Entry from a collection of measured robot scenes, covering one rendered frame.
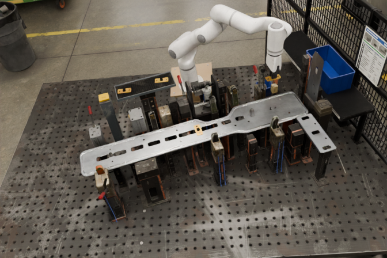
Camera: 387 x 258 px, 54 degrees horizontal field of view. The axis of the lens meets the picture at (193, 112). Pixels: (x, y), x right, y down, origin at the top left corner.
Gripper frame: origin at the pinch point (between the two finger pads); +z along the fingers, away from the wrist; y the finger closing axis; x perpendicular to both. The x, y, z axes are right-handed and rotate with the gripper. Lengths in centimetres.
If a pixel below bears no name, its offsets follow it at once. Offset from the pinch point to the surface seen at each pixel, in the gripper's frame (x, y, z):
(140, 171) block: -85, 20, 25
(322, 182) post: 16, 42, 57
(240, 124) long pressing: -22.0, 4.9, 27.5
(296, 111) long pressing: 12.8, 7.8, 27.5
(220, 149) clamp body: -41, 22, 24
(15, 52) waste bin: -196, -260, 101
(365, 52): 54, 5, -2
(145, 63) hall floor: -56, -213, 128
